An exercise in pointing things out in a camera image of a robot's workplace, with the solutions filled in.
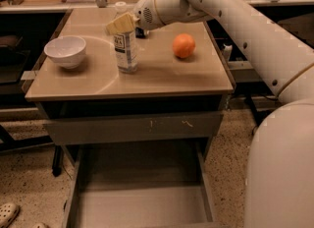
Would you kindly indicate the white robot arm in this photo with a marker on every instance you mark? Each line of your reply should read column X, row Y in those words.
column 279, row 189

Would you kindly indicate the white perforated clog shoe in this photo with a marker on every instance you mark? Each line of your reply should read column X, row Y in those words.
column 8, row 213

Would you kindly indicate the clear plastic water bottle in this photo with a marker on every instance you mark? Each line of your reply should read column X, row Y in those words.
column 125, row 46

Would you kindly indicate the white ceramic bowl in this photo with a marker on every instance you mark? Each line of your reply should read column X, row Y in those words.
column 66, row 51

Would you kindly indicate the open middle drawer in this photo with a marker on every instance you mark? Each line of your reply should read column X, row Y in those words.
column 141, row 185

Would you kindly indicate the orange fruit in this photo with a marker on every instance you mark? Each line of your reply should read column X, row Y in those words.
column 183, row 45

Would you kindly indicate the grey drawer cabinet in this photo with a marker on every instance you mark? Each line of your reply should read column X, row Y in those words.
column 166, row 99

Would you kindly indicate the blue soda can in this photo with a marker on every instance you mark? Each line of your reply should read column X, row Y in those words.
column 141, row 33

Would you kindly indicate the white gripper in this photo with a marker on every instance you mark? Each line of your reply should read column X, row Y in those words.
column 144, row 13

